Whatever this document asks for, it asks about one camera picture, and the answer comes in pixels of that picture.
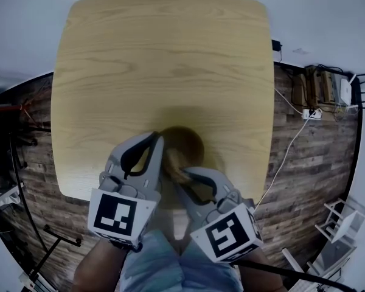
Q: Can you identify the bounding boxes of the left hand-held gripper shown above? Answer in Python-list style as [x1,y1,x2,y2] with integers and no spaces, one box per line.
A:
[87,131,165,252]

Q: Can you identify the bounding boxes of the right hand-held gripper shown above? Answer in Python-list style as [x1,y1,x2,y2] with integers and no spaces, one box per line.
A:
[174,165,265,264]

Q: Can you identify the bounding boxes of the wooden bowl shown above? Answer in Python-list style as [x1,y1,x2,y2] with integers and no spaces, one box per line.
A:
[158,126,205,184]

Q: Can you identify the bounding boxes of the person's left forearm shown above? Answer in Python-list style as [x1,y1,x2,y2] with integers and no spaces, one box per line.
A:
[72,238,131,292]

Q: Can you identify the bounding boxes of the person's right forearm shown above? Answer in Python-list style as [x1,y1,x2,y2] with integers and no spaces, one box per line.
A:
[231,248,285,292]

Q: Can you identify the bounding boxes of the person's blue shorts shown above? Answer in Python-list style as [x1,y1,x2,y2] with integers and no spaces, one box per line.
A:
[118,231,244,292]

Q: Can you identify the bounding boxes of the black metal stand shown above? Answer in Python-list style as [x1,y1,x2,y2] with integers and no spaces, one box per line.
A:
[9,132,83,282]

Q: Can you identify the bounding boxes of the white power strip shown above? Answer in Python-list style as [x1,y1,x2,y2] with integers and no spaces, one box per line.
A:
[302,108,322,120]

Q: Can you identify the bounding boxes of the white folded cloth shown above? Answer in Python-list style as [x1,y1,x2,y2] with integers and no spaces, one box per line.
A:
[0,182,25,215]

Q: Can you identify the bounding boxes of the black office chair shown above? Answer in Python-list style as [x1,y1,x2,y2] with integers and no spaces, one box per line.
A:
[0,123,39,179]

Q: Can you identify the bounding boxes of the red coat rack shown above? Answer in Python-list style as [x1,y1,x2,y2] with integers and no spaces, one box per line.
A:
[0,83,52,127]

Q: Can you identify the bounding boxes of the tan cardboard box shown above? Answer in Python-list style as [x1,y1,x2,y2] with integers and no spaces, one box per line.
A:
[305,65,343,106]

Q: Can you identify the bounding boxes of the white router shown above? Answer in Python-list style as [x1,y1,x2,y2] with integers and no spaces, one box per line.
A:
[339,74,358,106]

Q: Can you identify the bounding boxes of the black router with antennas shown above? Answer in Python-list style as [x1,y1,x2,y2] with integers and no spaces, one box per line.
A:
[351,73,365,111]

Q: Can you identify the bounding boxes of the long white cable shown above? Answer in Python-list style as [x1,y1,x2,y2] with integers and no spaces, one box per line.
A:
[252,109,322,212]

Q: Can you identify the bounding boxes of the black cable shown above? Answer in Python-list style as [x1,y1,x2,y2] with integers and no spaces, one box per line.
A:
[237,260,353,292]

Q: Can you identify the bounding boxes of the short white cable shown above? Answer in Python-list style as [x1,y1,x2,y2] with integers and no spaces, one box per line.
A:
[273,86,305,115]

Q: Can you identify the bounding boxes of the white frame chair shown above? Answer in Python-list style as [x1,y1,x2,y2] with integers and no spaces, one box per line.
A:
[315,198,365,245]

